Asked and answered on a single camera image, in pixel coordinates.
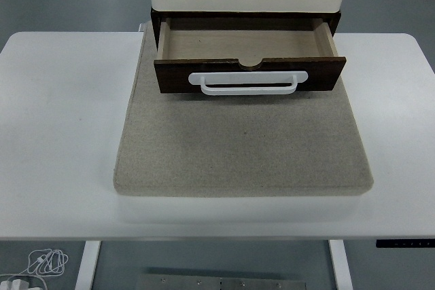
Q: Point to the dark wooden drawer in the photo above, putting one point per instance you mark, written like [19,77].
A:
[238,45]

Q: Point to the grey fabric mat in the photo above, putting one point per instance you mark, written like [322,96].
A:
[238,140]

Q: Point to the white table leg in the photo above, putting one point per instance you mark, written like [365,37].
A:
[87,266]
[340,266]

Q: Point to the black table control panel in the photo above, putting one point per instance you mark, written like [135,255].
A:
[404,244]

